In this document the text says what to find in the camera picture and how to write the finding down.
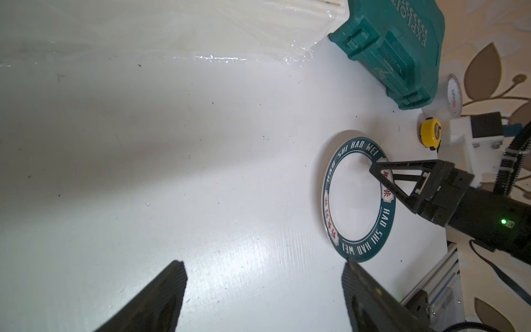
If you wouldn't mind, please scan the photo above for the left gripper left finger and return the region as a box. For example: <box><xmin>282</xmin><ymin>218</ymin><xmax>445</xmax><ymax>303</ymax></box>
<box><xmin>98</xmin><ymin>261</ymin><xmax>188</xmax><ymax>331</ymax></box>

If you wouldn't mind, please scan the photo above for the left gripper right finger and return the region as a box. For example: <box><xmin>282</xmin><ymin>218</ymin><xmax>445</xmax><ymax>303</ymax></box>
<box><xmin>342</xmin><ymin>262</ymin><xmax>431</xmax><ymax>332</ymax></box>

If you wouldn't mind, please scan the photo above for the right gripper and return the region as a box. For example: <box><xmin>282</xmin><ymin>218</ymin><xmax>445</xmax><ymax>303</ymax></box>
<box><xmin>369</xmin><ymin>160</ymin><xmax>475</xmax><ymax>226</ymax></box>

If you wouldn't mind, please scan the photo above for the white plate green rim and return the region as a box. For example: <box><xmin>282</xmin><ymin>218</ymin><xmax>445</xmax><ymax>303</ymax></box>
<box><xmin>321</xmin><ymin>136</ymin><xmax>396</xmax><ymax>263</ymax></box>

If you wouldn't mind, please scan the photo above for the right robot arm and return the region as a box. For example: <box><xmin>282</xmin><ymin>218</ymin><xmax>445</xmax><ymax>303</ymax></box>
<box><xmin>369</xmin><ymin>160</ymin><xmax>530</xmax><ymax>264</ymax></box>

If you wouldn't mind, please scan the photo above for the yellow tape measure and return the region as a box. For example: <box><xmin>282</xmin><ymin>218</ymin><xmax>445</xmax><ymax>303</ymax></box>
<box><xmin>420</xmin><ymin>117</ymin><xmax>442</xmax><ymax>151</ymax></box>

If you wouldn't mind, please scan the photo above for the clear tape roll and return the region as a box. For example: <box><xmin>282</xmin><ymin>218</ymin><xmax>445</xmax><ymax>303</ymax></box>
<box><xmin>447</xmin><ymin>74</ymin><xmax>463</xmax><ymax>118</ymax></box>

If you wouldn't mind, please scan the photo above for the green tool case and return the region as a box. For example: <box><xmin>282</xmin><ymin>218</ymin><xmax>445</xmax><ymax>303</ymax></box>
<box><xmin>329</xmin><ymin>0</ymin><xmax>445</xmax><ymax>110</ymax></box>

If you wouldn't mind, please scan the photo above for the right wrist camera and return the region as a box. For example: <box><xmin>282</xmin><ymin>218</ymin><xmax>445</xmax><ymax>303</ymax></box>
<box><xmin>437</xmin><ymin>112</ymin><xmax>505</xmax><ymax>188</ymax></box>

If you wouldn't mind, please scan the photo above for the black corrugated cable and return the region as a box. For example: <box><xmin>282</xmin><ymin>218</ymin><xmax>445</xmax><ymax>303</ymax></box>
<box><xmin>492</xmin><ymin>120</ymin><xmax>531</xmax><ymax>198</ymax></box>

